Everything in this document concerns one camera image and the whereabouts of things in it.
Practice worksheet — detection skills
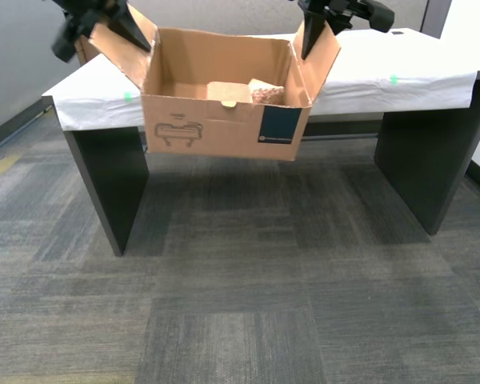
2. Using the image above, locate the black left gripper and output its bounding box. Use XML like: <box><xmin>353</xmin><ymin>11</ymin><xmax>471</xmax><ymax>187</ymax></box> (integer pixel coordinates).
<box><xmin>50</xmin><ymin>0</ymin><xmax>152</xmax><ymax>63</ymax></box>

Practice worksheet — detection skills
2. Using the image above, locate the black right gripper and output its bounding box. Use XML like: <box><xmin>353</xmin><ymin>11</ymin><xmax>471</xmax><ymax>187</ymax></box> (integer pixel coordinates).
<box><xmin>298</xmin><ymin>0</ymin><xmax>396</xmax><ymax>61</ymax></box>

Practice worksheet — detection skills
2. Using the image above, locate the light wooden block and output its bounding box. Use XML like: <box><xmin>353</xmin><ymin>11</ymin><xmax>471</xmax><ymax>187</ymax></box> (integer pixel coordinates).
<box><xmin>247</xmin><ymin>78</ymin><xmax>285</xmax><ymax>92</ymax></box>

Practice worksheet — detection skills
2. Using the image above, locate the pinkish speckled rock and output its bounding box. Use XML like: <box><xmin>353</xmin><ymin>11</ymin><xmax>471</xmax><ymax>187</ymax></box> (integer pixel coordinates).
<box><xmin>250</xmin><ymin>86</ymin><xmax>286</xmax><ymax>106</ymax></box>

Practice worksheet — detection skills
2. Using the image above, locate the cardboard box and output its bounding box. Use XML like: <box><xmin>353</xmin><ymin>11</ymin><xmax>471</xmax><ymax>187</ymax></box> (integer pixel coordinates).
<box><xmin>88</xmin><ymin>3</ymin><xmax>342</xmax><ymax>163</ymax></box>

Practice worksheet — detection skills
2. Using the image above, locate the white paper table cover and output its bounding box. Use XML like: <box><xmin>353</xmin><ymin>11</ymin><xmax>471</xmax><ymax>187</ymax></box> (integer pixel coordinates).
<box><xmin>42</xmin><ymin>26</ymin><xmax>479</xmax><ymax>132</ymax></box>

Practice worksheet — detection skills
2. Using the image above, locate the dark panel-leg table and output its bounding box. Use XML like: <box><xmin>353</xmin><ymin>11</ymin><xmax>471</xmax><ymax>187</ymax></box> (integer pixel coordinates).
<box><xmin>42</xmin><ymin>26</ymin><xmax>480</xmax><ymax>257</ymax></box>

